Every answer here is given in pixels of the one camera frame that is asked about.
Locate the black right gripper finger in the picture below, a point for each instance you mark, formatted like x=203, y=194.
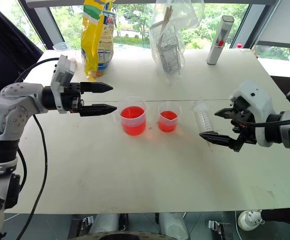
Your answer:
x=217, y=138
x=224, y=113

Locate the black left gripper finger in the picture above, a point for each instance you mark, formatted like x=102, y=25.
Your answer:
x=97, y=110
x=94, y=87

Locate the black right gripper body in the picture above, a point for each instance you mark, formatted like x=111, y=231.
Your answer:
x=243, y=120

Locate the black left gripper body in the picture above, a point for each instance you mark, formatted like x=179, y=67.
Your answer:
x=72, y=100

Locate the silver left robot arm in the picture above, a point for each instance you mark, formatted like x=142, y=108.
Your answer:
x=15, y=100

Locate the clear plastic cylinder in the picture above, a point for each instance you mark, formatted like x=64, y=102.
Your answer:
x=204, y=117

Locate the large beaker red liquid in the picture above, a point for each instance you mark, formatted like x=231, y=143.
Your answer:
x=133, y=122

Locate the small beaker red liquid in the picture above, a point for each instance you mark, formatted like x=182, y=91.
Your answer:
x=168, y=122

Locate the yellow snack bag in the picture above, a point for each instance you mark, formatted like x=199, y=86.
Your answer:
x=94, y=37

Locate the small clear plastic container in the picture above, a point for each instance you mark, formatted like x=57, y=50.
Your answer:
x=61, y=46

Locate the white tall tube container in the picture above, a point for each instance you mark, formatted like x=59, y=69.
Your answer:
x=215, y=52

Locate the small red cap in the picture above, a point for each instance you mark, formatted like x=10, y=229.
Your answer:
x=239, y=46

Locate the black cloth curtain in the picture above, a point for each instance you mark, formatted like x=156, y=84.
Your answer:
x=2, y=50

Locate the white speckled round object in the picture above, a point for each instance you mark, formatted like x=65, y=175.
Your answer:
x=249, y=220

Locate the wooden stick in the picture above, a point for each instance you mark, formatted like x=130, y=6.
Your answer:
x=165, y=22
x=169, y=17

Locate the white rounded robot leg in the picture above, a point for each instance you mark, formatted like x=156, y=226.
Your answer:
x=173, y=225
x=108, y=222

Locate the clear plastic bag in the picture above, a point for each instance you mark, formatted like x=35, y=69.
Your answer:
x=187, y=15

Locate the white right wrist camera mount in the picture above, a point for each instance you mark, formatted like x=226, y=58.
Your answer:
x=257, y=100

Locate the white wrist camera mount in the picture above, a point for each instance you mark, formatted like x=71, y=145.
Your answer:
x=62, y=72
x=257, y=100

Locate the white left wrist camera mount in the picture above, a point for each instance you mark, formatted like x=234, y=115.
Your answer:
x=62, y=72

